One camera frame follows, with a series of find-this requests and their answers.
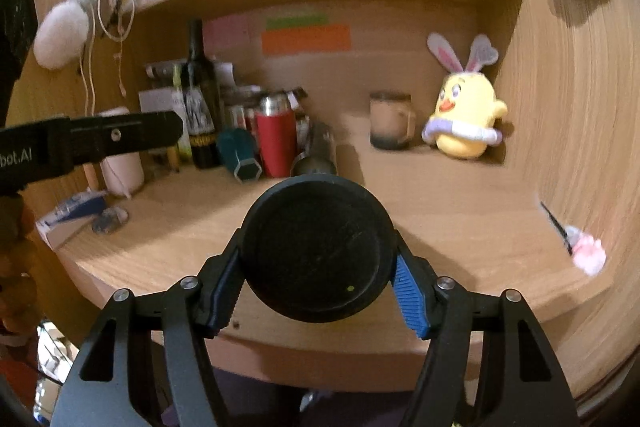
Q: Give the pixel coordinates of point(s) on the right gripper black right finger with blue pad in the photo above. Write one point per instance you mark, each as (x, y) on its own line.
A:
(488, 361)

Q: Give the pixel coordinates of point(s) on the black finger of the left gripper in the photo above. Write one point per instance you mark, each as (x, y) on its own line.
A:
(54, 147)

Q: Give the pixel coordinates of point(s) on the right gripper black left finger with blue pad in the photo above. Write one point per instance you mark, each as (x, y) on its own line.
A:
(139, 342)

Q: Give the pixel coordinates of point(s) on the green tumbler black base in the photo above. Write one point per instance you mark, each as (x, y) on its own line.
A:
(317, 248)

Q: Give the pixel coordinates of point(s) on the teal hexagonal cup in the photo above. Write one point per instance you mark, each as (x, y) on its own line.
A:
(238, 150)

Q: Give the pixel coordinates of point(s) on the white paper note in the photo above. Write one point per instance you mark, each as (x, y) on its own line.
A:
(156, 100)

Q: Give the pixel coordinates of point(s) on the yellow tube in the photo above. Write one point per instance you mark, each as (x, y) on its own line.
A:
(173, 158)

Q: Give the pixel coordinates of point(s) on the small pink object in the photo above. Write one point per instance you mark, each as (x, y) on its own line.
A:
(587, 252)

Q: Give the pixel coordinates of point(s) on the dark wine bottle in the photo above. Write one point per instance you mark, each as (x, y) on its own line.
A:
(201, 100)

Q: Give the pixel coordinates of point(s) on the pink sticky note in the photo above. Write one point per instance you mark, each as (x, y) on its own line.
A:
(225, 33)

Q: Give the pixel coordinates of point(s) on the red thermos steel cap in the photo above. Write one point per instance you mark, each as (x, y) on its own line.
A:
(277, 137)

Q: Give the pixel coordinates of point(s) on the yellow chick plush toy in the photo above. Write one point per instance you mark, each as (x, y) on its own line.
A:
(463, 122)

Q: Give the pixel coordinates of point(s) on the green sticky note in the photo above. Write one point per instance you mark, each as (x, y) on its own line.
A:
(296, 21)

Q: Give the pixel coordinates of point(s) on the black metal tumbler lying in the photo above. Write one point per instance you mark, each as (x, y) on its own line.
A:
(318, 154)

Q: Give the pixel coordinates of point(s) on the brown ceramic mug with lid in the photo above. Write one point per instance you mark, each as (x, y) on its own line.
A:
(392, 120)

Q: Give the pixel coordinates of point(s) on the orange sticky note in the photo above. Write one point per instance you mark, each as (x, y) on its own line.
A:
(310, 39)

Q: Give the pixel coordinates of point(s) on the pink mug with handle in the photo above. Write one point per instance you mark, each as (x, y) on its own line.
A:
(122, 175)

